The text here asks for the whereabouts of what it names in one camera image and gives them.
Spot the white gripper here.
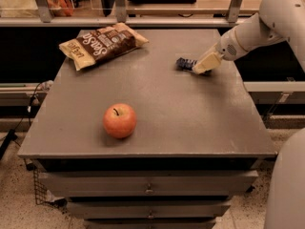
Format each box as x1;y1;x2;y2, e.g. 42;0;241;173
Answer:
193;27;249;74

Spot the dark blue rxbar wrapper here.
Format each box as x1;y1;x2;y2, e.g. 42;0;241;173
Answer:
176;57;197;71

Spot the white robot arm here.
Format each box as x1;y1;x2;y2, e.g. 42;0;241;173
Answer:
192;0;305;229

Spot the brown chip bag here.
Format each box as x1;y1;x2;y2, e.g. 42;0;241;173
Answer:
59;23;149;71

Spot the orange bag on shelf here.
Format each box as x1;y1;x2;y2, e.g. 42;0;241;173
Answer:
47;0;73;16

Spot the metal shelf rack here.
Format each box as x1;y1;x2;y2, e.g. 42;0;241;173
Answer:
0;0;262;28

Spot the grey drawer cabinet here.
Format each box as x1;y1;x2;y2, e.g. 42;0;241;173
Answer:
19;29;275;229

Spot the red apple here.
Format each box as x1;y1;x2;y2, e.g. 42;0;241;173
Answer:
103;103;137;138

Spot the black cable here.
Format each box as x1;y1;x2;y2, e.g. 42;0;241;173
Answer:
0;81;46;160

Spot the wire mesh basket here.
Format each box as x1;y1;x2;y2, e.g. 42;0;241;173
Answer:
33;169;66;208

